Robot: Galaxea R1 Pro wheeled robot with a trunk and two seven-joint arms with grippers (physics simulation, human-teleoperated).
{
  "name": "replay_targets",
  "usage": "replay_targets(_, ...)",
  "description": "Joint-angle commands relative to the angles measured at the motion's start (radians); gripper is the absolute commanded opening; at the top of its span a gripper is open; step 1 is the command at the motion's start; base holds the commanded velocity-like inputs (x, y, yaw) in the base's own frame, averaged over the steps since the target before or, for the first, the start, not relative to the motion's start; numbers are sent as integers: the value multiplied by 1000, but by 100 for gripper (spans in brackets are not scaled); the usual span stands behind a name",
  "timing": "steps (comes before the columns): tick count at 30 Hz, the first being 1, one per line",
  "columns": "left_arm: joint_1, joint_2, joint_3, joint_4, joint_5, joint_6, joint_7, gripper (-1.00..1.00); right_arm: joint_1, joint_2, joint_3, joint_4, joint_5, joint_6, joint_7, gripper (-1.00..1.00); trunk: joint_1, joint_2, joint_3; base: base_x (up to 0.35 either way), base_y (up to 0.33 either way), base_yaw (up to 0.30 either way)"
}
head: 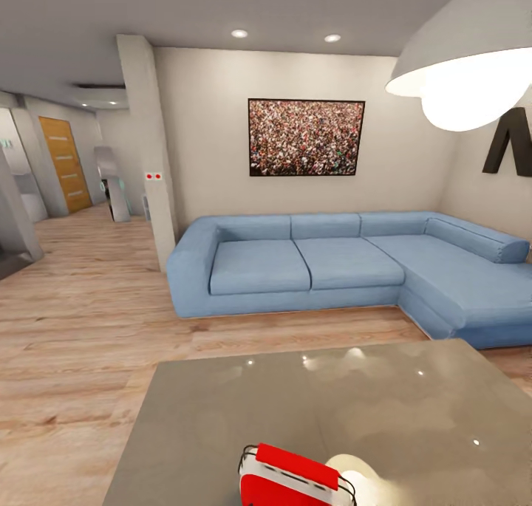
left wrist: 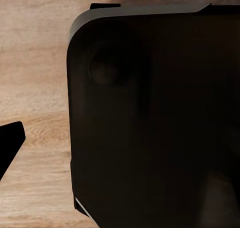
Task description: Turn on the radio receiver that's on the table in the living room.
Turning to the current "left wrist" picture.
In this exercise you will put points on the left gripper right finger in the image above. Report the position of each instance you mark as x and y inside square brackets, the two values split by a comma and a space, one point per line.
[232, 136]

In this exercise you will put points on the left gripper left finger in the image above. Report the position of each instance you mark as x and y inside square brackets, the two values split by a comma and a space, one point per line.
[12, 136]

